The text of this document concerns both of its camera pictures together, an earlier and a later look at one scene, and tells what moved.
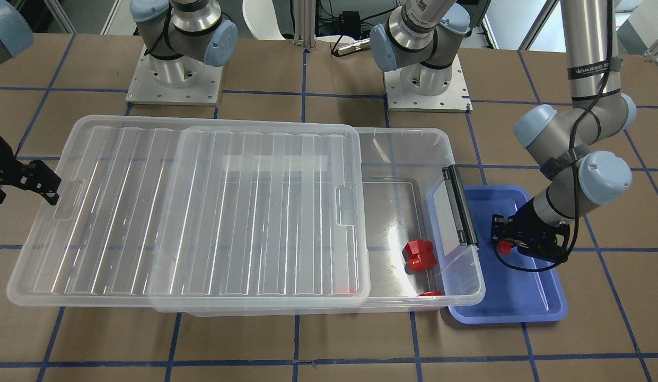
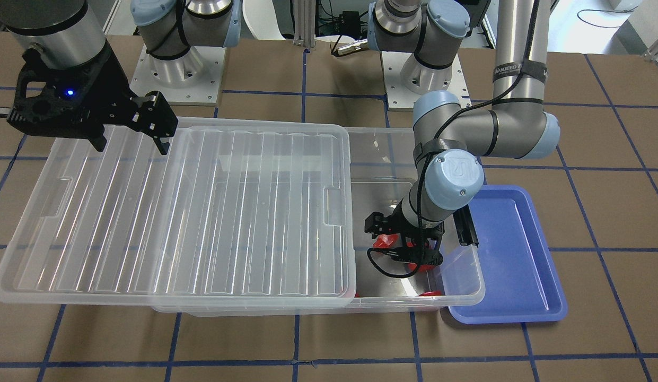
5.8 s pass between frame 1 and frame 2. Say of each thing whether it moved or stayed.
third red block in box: stayed
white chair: stayed
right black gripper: moved
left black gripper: moved
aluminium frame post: stayed
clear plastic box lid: stayed
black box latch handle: stayed
